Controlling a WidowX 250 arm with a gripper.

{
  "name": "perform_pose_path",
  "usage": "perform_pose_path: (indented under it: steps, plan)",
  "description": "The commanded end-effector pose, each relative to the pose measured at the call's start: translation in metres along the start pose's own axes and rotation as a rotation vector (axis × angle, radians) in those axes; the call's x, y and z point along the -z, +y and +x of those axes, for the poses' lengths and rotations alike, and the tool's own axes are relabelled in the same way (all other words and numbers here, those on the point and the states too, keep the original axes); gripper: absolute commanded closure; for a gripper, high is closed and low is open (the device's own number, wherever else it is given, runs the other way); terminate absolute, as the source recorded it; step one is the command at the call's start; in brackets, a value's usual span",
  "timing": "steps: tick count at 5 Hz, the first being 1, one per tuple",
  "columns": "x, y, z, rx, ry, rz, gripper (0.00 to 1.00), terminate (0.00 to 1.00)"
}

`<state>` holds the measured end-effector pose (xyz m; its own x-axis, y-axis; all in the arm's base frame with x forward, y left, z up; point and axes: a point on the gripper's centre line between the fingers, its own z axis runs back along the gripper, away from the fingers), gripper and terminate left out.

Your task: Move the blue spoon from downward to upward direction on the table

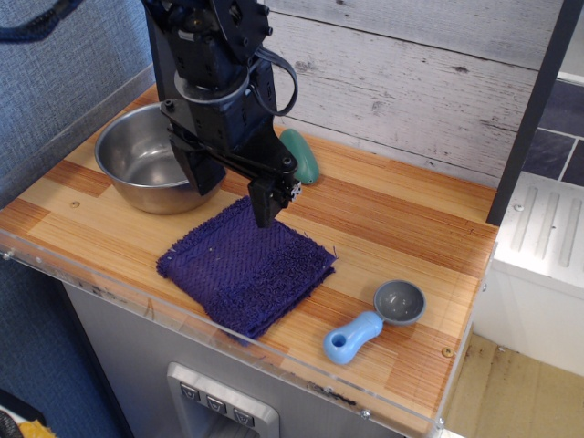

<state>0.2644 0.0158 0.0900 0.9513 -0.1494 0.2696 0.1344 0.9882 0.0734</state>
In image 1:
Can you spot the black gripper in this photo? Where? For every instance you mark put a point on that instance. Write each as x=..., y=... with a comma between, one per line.
x=237, y=133

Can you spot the dark metal frame post left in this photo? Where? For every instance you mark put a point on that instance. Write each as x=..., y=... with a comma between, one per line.
x=162, y=60

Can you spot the dark metal frame post right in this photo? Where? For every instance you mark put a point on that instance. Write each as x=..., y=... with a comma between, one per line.
x=557, y=48

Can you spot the blue handled grey scoop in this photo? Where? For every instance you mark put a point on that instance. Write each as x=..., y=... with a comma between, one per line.
x=397, y=303

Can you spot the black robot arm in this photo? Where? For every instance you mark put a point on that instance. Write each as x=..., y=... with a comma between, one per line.
x=217, y=92

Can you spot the green toy pickle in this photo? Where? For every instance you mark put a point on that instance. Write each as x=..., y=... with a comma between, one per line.
x=307, y=166

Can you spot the white ridged appliance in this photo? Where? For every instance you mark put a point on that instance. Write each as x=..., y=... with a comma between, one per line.
x=532, y=298

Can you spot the clear acrylic table guard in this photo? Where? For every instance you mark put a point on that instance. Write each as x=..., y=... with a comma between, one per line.
x=142, y=325

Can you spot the purple folded towel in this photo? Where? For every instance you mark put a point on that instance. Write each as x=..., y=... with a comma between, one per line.
x=245, y=277

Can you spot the stainless steel bowl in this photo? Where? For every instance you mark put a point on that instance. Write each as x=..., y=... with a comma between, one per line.
x=135, y=152

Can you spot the dark metal frame post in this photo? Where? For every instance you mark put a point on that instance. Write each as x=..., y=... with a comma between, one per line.
x=162, y=60
x=557, y=48

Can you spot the silver button control panel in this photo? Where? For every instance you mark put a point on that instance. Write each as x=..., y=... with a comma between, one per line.
x=209, y=408

